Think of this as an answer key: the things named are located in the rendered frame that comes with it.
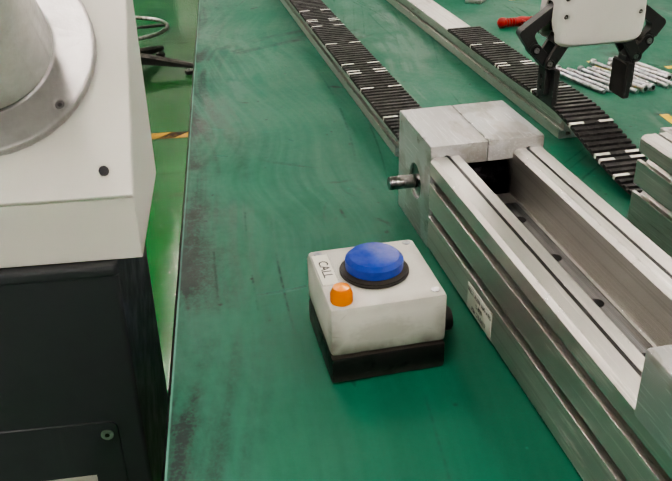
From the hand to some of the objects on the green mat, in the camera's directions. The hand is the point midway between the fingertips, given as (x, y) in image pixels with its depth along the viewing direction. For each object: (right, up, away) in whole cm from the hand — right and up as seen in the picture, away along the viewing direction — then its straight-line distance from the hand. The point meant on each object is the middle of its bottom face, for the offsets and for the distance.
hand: (584, 87), depth 90 cm
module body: (+13, -32, -48) cm, 60 cm away
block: (-5, +32, +73) cm, 80 cm away
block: (-16, -14, -14) cm, 26 cm away
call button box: (-23, -23, -30) cm, 45 cm away
